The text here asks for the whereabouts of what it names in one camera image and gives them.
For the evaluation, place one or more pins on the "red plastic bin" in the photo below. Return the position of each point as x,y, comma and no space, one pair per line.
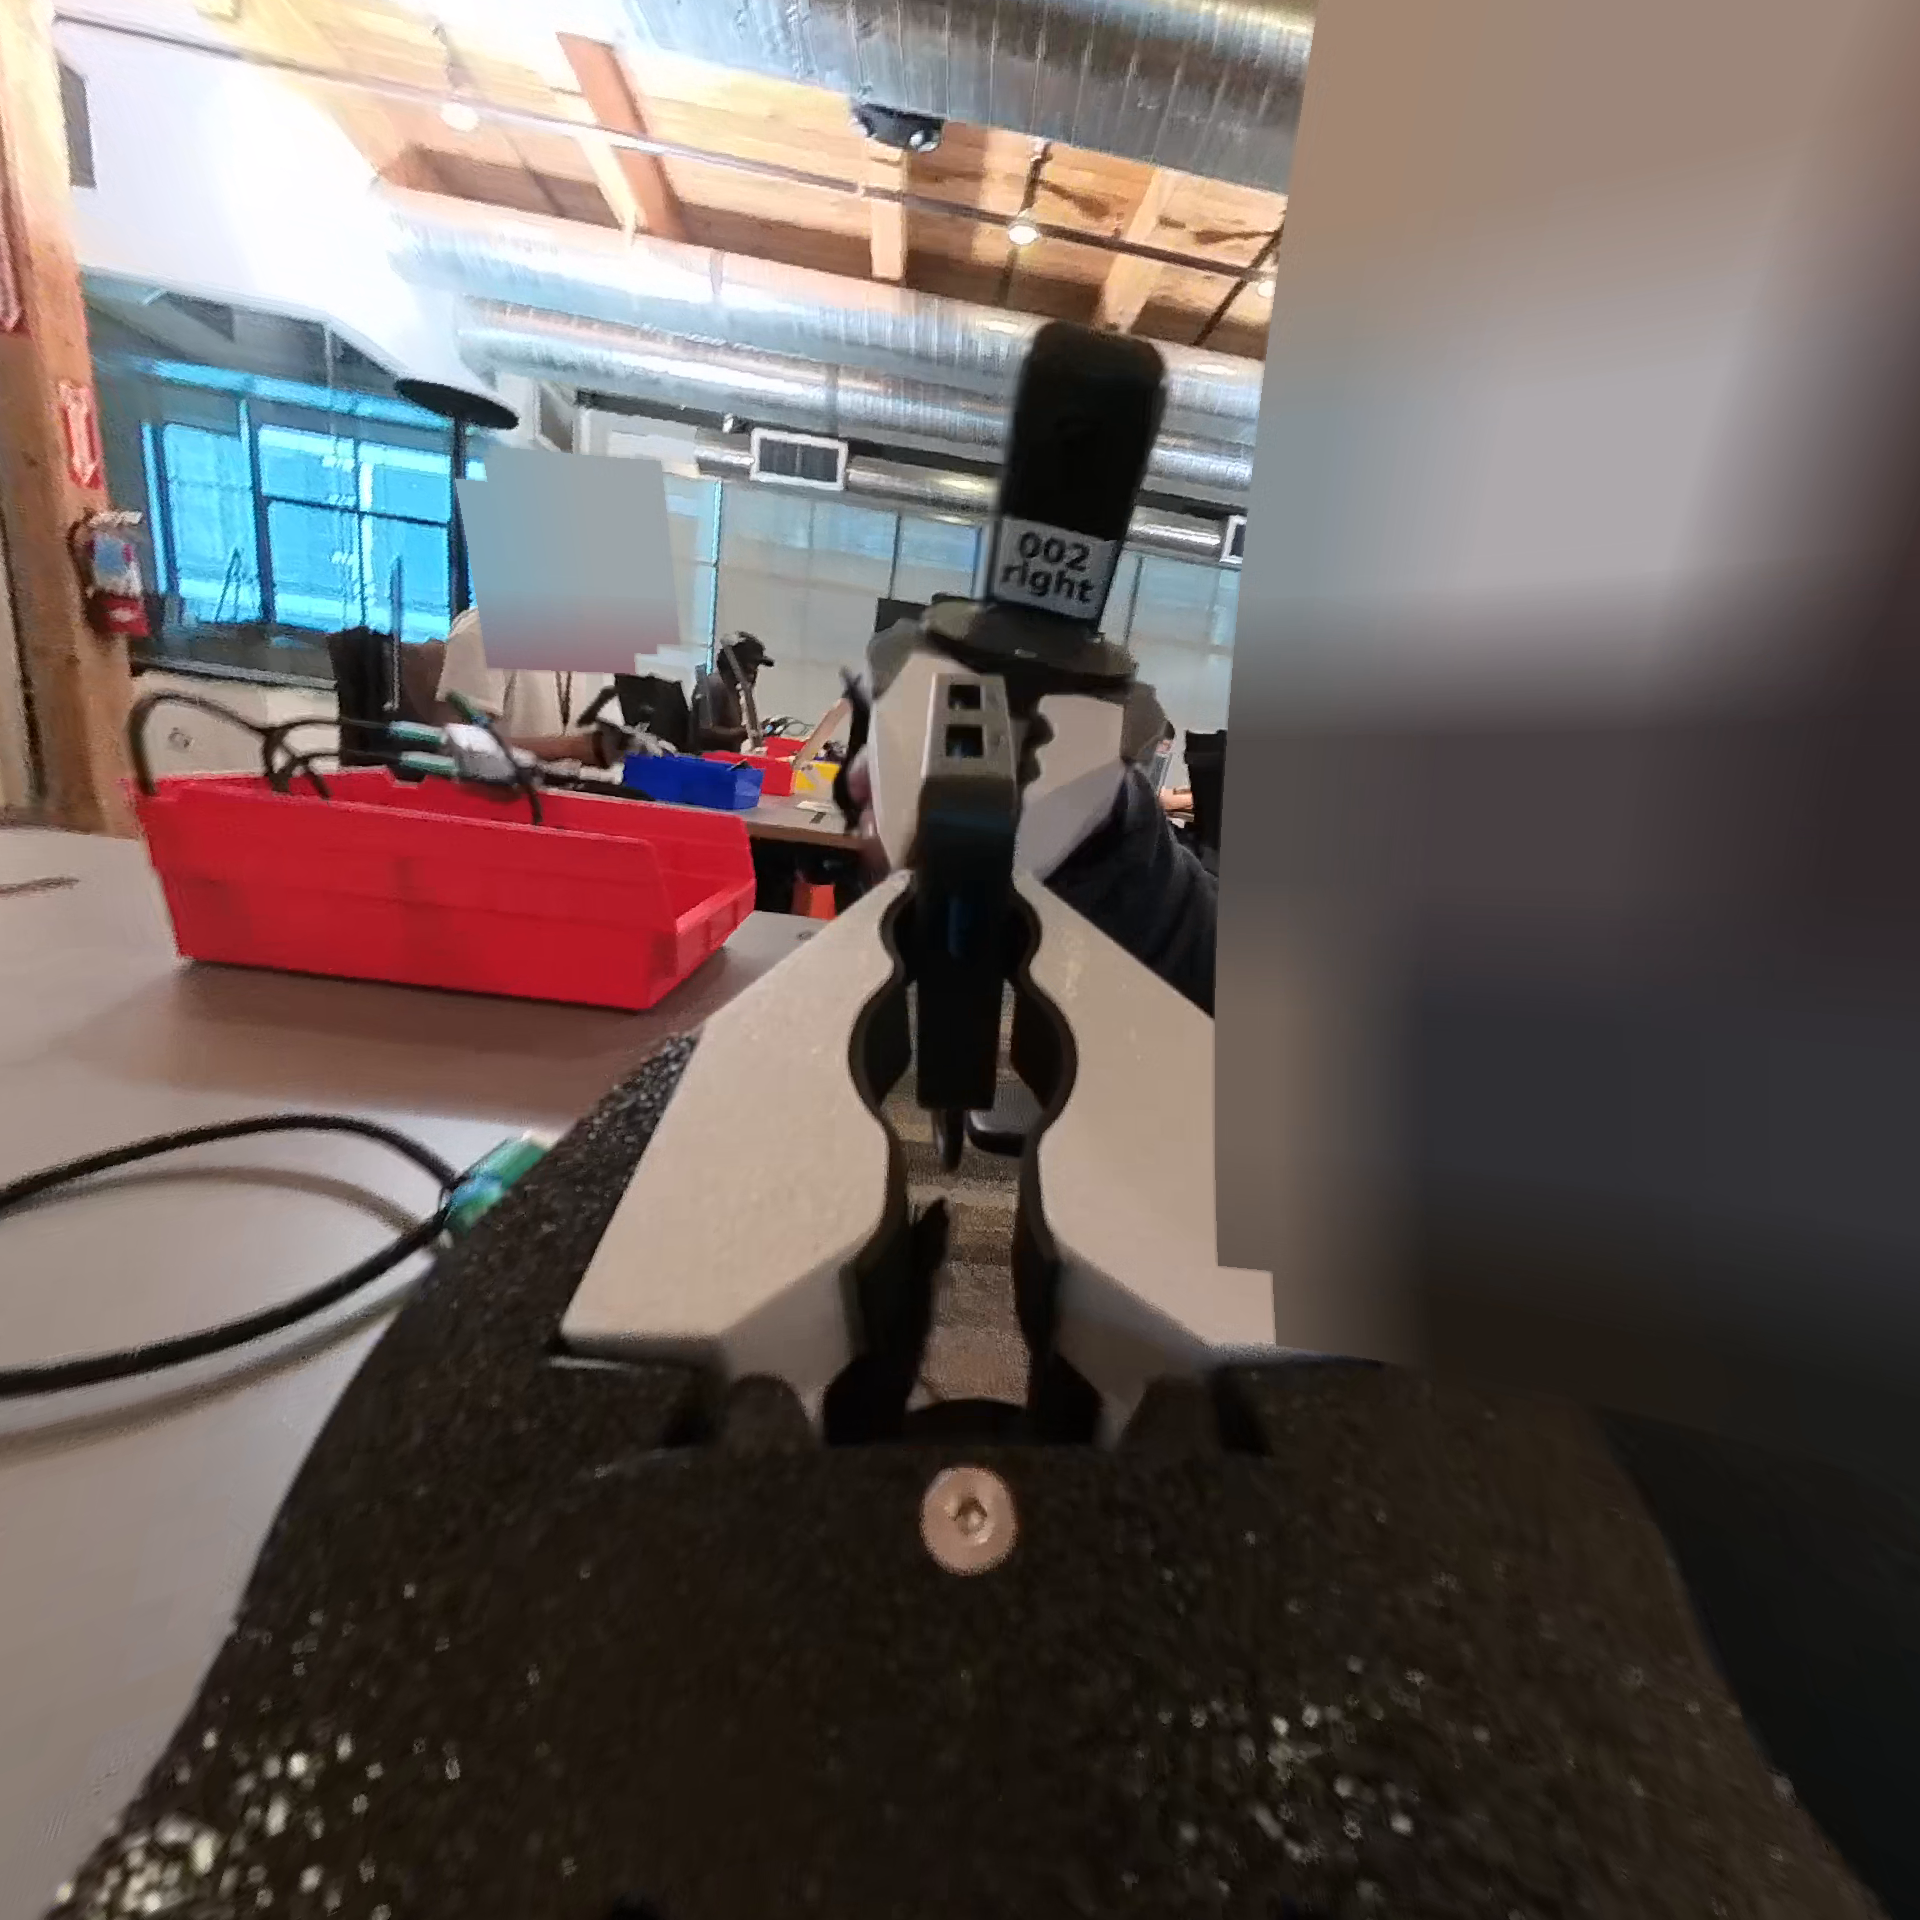
422,902

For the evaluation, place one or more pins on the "large glass window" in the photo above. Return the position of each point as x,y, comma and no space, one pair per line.
301,511

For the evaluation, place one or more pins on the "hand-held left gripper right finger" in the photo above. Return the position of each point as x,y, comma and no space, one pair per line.
1142,1172

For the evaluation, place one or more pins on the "red wall sign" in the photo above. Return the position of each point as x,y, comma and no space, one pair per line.
79,435

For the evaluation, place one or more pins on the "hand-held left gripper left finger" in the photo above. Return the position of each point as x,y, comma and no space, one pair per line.
750,1185

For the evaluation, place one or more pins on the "white wall vent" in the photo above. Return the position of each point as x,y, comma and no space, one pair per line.
798,455

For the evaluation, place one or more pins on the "person's right forearm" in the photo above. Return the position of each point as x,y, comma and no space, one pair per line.
1155,886

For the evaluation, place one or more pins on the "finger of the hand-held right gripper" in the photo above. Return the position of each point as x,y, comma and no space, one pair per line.
901,751
1090,751

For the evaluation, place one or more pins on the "black floor lamp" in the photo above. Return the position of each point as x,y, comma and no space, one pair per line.
457,404

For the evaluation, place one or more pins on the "silver ventilation duct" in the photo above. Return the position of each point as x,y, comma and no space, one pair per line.
975,61
839,353

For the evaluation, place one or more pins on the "red fire extinguisher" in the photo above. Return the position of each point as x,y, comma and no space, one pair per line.
115,579

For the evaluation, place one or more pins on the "black hdmi adapter box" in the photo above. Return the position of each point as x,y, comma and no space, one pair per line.
962,1037

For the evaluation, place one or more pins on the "blue plastic bin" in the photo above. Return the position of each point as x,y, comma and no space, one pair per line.
691,780

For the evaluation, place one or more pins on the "black ceiling camera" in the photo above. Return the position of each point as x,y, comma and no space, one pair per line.
901,128

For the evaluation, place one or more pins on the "black computer monitor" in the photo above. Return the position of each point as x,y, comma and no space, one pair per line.
365,675

